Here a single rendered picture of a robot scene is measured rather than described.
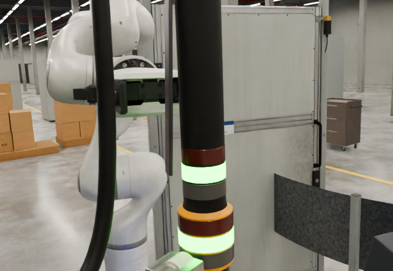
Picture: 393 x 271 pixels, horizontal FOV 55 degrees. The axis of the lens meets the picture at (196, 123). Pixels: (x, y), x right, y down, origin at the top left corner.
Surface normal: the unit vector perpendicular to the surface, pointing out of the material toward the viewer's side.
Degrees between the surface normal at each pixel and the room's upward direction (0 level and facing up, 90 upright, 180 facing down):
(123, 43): 123
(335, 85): 90
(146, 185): 93
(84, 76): 82
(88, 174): 75
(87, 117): 90
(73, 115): 90
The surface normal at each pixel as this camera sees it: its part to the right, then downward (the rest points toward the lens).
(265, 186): 0.34, 0.15
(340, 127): -0.81, 0.12
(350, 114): 0.58, 0.11
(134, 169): 0.20, -0.40
